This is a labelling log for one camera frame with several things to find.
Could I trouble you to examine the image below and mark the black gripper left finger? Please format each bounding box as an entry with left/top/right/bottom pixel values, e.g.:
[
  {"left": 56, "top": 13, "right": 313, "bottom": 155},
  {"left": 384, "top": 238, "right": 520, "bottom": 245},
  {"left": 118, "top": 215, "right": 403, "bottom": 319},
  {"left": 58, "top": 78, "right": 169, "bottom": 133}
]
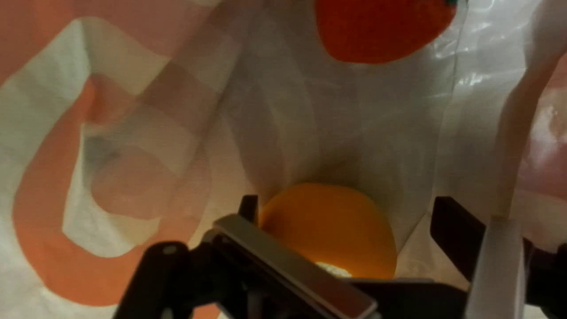
[{"left": 205, "top": 195, "right": 380, "bottom": 319}]

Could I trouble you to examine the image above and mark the orange fruit toy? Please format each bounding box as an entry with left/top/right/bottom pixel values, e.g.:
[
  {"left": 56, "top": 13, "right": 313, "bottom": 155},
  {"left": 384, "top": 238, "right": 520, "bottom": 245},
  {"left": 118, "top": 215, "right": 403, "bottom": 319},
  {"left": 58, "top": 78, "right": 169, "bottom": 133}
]
[{"left": 258, "top": 183, "right": 398, "bottom": 280}]

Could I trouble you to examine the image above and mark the white orange plastic bag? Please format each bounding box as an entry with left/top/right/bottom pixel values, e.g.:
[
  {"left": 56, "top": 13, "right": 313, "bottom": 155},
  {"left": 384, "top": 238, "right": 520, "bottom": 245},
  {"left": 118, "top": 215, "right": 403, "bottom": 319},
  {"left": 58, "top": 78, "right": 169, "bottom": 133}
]
[{"left": 0, "top": 0, "right": 567, "bottom": 319}]

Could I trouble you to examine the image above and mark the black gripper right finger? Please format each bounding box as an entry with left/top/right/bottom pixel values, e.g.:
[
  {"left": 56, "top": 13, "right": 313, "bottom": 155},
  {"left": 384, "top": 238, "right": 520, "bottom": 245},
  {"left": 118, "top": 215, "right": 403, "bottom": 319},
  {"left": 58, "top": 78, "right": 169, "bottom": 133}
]
[{"left": 430, "top": 195, "right": 529, "bottom": 319}]

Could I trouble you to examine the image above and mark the red knitted strawberry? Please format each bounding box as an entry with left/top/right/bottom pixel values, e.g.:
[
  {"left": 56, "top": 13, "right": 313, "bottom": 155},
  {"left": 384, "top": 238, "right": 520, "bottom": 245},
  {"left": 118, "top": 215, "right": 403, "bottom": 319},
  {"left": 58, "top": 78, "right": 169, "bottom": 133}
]
[{"left": 314, "top": 0, "right": 458, "bottom": 64}]

